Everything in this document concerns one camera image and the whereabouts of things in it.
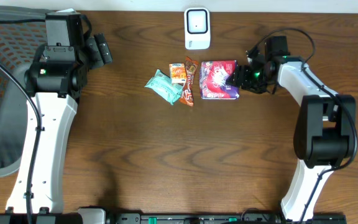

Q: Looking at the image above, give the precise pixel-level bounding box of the small orange tissue pack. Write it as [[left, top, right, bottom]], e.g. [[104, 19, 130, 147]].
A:
[[169, 63, 186, 84]]

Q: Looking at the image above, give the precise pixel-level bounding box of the orange brown snack bar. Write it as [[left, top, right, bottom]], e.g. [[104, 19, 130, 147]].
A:
[[179, 57, 198, 106]]

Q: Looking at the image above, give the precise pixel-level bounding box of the teal snack bar wrapper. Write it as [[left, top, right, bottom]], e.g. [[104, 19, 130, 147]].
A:
[[145, 69, 183, 105]]

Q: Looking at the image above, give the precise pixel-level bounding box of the white barcode scanner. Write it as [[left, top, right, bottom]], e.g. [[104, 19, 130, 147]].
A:
[[184, 7, 211, 50]]

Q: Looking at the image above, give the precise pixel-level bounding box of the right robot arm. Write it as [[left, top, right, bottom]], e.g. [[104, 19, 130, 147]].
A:
[[226, 35, 358, 223]]

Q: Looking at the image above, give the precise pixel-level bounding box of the purple red snack pack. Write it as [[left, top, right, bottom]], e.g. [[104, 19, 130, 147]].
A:
[[200, 60, 239, 100]]

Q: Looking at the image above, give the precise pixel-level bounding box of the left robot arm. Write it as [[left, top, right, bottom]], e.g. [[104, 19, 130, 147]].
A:
[[0, 10, 112, 224]]

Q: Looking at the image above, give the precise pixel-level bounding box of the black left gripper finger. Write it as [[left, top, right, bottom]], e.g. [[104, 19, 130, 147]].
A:
[[85, 36, 104, 69], [94, 33, 112, 64]]

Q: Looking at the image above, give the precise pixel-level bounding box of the grey plastic mesh basket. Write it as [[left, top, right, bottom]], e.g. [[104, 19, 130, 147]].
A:
[[0, 6, 48, 177]]

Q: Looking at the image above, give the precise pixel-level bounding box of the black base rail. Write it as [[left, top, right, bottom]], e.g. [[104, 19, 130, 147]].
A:
[[114, 207, 347, 224]]

